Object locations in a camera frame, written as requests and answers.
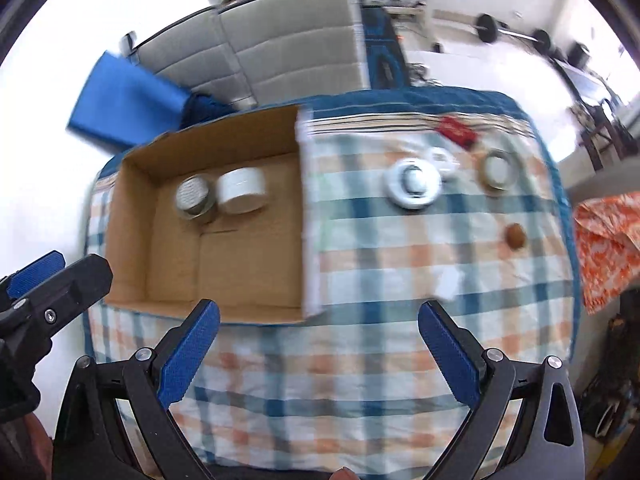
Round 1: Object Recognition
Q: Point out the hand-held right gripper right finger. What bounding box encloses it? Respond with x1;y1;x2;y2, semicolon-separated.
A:
417;300;586;480

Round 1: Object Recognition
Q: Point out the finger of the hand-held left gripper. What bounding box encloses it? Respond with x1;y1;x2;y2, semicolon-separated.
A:
0;254;115;361
0;251;67;306

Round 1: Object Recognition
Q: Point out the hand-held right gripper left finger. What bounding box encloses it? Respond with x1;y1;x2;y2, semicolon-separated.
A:
52;299;222;480

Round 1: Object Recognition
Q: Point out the cardboard box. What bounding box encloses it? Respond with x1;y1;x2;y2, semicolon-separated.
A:
102;104;326;326

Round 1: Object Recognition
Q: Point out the round white disc device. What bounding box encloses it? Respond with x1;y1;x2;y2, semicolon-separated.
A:
385;156;442;211

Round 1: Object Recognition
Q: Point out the round tin with white centre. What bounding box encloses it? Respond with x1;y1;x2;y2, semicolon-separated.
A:
477;149;518;193

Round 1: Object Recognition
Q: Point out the small white cylinder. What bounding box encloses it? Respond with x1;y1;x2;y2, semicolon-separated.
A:
427;146;460;178

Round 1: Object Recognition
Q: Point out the red case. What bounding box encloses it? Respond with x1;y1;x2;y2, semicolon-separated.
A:
437;116;478;150

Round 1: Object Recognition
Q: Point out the person's left forearm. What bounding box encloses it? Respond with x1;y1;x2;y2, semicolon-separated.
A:
17;410;55;480

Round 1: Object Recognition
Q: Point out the plaid tablecloth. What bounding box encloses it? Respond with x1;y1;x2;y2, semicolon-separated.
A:
82;89;583;476

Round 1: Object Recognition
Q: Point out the round jar with perforated lid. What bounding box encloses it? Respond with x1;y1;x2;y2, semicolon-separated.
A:
175;174;219;223

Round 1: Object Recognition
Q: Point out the white round container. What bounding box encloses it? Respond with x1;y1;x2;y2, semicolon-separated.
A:
216;167;269;216

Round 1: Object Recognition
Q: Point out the blue foam mat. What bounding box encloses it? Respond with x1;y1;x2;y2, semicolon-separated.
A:
66;50;193;153

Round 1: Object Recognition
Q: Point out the orange patterned cloth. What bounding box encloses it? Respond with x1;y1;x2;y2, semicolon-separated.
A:
574;195;640;315

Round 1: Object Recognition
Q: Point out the dark blue cloth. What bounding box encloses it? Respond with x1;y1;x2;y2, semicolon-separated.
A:
180;92;236;128

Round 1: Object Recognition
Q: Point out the grey padded chair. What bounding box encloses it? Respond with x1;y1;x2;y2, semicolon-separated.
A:
132;7;256;111
217;0;373;106

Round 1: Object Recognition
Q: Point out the dark wooden chair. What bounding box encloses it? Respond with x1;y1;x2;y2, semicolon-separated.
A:
570;95;640;171

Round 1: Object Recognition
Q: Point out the short barbell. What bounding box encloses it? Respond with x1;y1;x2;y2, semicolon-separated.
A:
472;12;553;53

